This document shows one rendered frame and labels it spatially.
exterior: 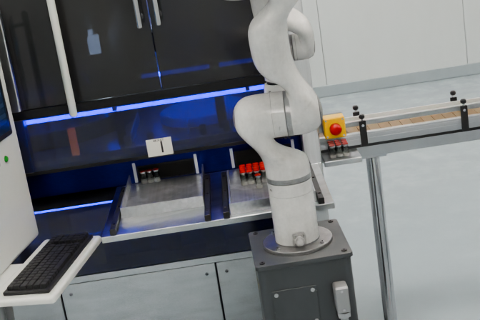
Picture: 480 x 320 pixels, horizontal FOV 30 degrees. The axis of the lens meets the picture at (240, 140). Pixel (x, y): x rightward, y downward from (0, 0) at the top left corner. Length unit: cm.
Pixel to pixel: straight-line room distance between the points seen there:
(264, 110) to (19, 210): 99
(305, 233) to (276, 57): 49
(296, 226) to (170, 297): 92
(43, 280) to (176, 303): 72
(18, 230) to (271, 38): 114
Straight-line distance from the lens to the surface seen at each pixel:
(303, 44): 253
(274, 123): 230
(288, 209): 238
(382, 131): 317
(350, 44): 769
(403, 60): 780
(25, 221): 297
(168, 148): 301
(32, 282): 263
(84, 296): 323
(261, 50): 221
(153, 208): 280
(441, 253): 444
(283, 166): 234
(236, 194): 285
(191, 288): 319
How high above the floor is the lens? 180
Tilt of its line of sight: 15 degrees down
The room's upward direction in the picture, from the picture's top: 9 degrees counter-clockwise
